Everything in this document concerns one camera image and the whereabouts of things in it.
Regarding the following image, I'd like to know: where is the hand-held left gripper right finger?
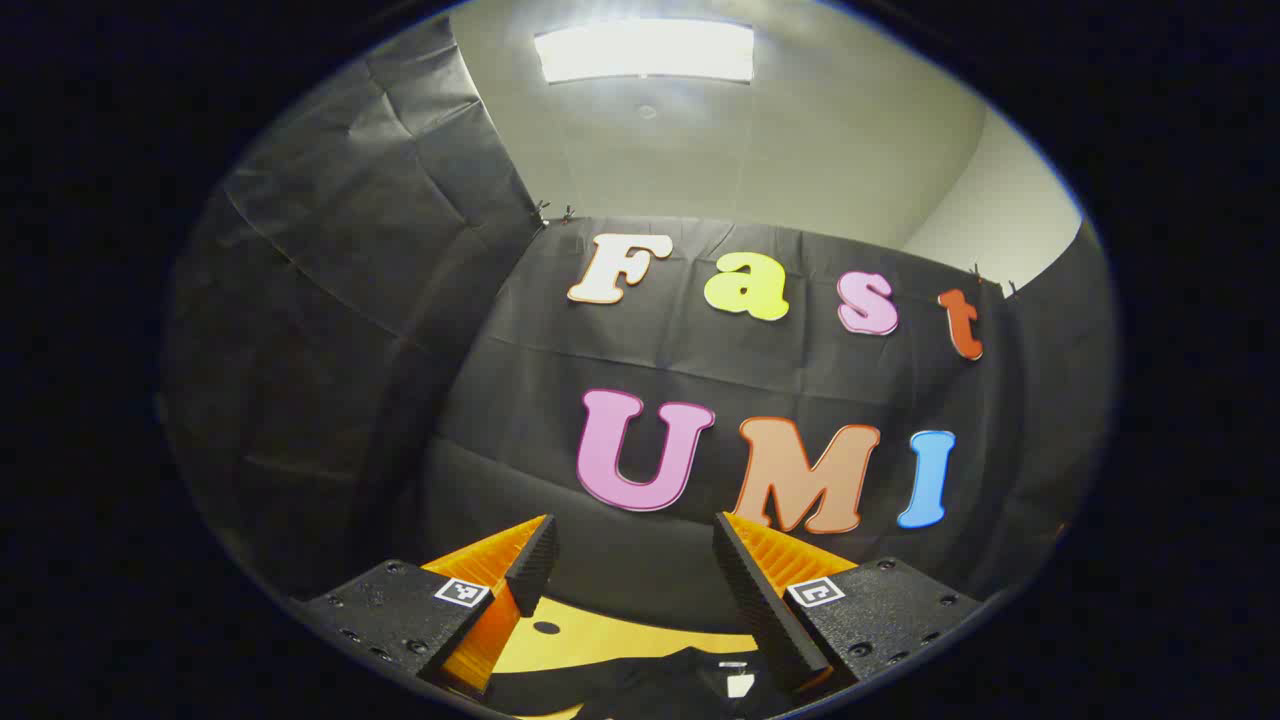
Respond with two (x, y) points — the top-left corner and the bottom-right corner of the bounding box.
(712, 512), (986, 697)

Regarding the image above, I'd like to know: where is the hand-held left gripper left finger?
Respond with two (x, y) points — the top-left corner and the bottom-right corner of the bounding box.
(290, 514), (559, 699)

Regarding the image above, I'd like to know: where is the black garment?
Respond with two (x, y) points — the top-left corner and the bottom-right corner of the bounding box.
(485, 645), (801, 720)

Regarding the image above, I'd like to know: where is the black backdrop cloth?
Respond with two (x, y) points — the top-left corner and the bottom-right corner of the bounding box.
(160, 15), (1116, 633)

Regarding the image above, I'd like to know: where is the rectangular ceiling light panel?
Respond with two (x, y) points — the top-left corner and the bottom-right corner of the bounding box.
(533, 18), (756, 85)

